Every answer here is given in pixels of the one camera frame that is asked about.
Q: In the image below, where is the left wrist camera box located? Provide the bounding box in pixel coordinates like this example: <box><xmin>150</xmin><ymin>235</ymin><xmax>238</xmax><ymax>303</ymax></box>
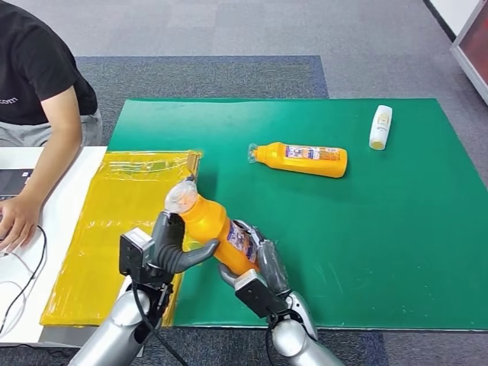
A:
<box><xmin>118</xmin><ymin>227</ymin><xmax>157</xmax><ymax>279</ymax></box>

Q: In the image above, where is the small white bottle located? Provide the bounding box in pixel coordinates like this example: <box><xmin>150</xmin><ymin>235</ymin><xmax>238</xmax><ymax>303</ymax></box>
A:
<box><xmin>368</xmin><ymin>104</ymin><xmax>393</xmax><ymax>152</ymax></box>

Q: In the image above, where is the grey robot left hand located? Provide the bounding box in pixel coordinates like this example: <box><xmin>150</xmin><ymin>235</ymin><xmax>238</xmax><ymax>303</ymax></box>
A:
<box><xmin>152</xmin><ymin>210</ymin><xmax>221</xmax><ymax>276</ymax></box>

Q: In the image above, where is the orange bottle with clear cap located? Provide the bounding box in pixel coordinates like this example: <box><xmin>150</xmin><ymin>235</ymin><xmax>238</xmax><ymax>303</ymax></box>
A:
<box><xmin>164</xmin><ymin>178</ymin><xmax>268</xmax><ymax>277</ymax></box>
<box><xmin>247</xmin><ymin>142</ymin><xmax>348</xmax><ymax>179</ymax></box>

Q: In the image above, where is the person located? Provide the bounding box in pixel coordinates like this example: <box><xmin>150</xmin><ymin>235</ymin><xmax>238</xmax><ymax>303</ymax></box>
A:
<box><xmin>0</xmin><ymin>1</ymin><xmax>103</xmax><ymax>148</ymax></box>

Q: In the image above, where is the white desk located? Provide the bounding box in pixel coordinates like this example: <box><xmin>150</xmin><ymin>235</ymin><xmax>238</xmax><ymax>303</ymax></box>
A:
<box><xmin>0</xmin><ymin>146</ymin><xmax>108</xmax><ymax>348</ymax></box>

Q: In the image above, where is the green table mat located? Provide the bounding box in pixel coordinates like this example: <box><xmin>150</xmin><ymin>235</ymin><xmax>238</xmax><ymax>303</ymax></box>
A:
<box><xmin>108</xmin><ymin>98</ymin><xmax>488</xmax><ymax>330</ymax></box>

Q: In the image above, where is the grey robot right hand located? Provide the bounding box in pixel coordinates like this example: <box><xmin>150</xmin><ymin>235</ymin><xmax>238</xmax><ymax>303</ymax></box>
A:
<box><xmin>217</xmin><ymin>220</ymin><xmax>292</xmax><ymax>297</ymax></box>

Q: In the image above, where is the white framed panel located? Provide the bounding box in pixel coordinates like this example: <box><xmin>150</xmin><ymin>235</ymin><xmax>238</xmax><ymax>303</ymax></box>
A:
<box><xmin>450</xmin><ymin>0</ymin><xmax>488</xmax><ymax>107</ymax></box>

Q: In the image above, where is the person's left hand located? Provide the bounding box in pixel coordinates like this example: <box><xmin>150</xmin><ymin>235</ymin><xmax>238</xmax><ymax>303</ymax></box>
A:
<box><xmin>0</xmin><ymin>194</ymin><xmax>41</xmax><ymax>254</ymax></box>

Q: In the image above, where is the laptop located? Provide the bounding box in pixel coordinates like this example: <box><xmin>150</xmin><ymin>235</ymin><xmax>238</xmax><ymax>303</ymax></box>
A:
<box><xmin>0</xmin><ymin>169</ymin><xmax>35</xmax><ymax>202</ymax></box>

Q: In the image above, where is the thin white cable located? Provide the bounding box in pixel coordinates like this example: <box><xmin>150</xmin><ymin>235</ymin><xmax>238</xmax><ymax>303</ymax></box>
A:
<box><xmin>0</xmin><ymin>251</ymin><xmax>28</xmax><ymax>326</ymax></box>

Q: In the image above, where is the yellow plastic sheet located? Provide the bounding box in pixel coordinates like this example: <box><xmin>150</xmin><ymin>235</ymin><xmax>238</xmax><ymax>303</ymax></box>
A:
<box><xmin>40</xmin><ymin>149</ymin><xmax>203</xmax><ymax>327</ymax></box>

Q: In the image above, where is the thin black cable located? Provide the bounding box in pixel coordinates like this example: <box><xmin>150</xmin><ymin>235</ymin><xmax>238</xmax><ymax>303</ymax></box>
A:
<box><xmin>0</xmin><ymin>224</ymin><xmax>48</xmax><ymax>337</ymax></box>

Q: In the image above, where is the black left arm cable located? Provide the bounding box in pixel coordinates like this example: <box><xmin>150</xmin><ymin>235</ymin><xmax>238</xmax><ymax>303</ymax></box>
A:
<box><xmin>130</xmin><ymin>281</ymin><xmax>191</xmax><ymax>366</ymax></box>

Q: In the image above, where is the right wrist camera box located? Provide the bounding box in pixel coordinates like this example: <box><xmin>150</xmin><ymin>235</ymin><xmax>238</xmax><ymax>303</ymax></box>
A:
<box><xmin>234</xmin><ymin>268</ymin><xmax>289</xmax><ymax>319</ymax></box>

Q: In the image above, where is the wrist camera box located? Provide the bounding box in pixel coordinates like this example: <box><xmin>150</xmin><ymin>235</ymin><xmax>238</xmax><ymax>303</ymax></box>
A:
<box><xmin>234</xmin><ymin>268</ymin><xmax>289</xmax><ymax>319</ymax></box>
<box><xmin>118</xmin><ymin>227</ymin><xmax>157</xmax><ymax>279</ymax></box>

